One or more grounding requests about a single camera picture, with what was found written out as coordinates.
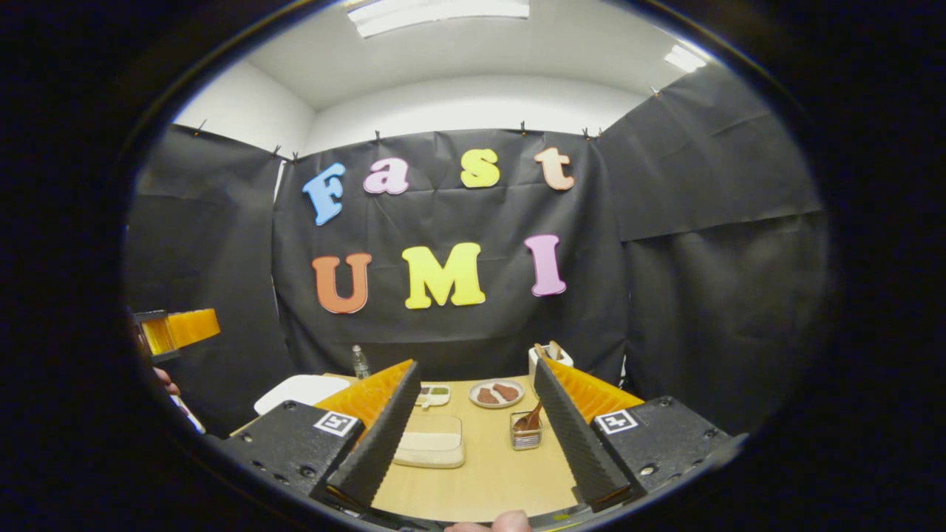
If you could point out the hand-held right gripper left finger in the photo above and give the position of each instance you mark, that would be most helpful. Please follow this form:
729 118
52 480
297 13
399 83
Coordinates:
377 436

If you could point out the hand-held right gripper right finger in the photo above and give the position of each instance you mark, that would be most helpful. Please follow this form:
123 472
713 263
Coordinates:
573 436

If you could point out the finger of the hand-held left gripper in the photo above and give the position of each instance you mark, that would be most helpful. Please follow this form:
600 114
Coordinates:
157 336
194 327

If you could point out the brown wooden spoon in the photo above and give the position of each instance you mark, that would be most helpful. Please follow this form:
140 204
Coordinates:
531 420

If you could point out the clear box of rice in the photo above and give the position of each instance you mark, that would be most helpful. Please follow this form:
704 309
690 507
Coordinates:
429 443

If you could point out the white rice cooker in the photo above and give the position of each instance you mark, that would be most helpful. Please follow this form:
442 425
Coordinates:
299 391

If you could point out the white divided bean dish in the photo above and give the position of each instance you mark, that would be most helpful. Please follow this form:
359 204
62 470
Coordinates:
432 400

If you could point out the clear plastic water bottle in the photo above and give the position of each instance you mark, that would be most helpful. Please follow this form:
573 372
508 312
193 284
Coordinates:
361 363

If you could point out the white toaster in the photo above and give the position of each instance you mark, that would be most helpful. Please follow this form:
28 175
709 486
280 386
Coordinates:
533 369

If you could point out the brown meat piece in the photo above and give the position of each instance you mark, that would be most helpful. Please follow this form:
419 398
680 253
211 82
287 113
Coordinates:
488 397
506 391

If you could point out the toast slice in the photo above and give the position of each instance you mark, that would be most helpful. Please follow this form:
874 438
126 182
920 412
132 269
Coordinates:
541 351
555 349

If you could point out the round white plate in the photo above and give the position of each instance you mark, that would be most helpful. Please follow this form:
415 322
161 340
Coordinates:
477 383

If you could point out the black backdrop cloth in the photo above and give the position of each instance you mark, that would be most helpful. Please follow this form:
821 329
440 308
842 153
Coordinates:
473 340

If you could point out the ceiling light panel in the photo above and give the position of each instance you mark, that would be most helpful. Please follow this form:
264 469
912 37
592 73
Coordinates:
684 59

